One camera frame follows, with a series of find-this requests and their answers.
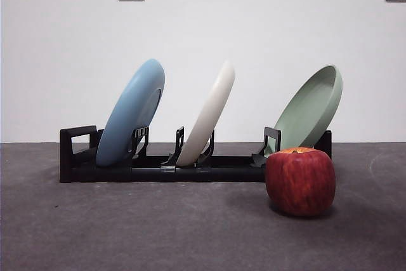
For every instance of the blue plate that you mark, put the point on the blue plate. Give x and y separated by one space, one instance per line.
127 115

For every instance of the red apple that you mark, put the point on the red apple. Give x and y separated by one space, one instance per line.
299 182

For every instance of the white plate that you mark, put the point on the white plate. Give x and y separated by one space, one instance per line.
210 115

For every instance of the black plate rack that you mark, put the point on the black plate rack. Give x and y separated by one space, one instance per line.
206 174

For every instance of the green plate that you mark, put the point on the green plate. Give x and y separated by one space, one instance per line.
306 115

